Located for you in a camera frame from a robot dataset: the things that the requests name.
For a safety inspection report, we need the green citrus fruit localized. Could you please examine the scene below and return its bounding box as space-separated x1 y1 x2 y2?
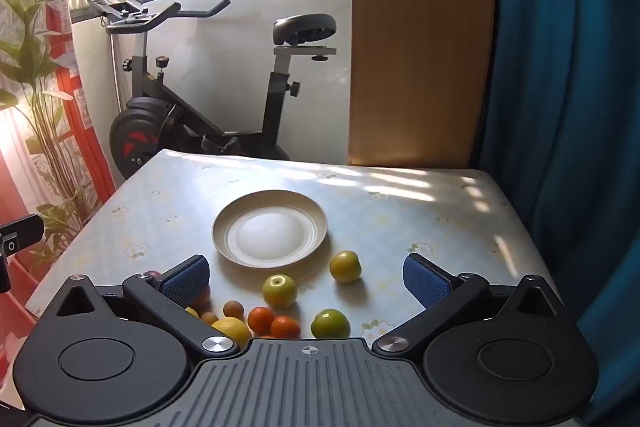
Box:
310 309 351 340

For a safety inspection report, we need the orange tangerine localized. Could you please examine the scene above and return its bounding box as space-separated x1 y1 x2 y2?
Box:
270 315 302 339
247 306 276 333

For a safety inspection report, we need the blue curtain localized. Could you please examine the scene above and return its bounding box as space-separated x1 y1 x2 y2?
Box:
470 0 640 427

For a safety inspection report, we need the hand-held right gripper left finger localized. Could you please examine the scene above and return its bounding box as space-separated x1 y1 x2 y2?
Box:
42 254 241 358

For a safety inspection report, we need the small green apple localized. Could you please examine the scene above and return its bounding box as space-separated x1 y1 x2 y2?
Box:
262 274 299 309

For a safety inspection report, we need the wooden cabinet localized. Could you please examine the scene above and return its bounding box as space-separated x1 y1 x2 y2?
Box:
347 0 496 168

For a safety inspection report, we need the floral orange curtain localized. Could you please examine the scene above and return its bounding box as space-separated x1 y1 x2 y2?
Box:
0 0 118 358

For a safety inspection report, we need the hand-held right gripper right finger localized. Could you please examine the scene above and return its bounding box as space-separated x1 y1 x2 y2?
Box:
372 253 576 354

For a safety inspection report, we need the cream round plate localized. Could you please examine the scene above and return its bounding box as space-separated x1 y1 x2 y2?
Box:
211 190 328 269

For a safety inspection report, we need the yellow-green citrus fruit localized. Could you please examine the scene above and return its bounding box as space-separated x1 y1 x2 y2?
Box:
329 250 363 284

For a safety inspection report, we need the black exercise bike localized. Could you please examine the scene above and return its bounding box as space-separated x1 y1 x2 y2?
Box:
86 0 337 180

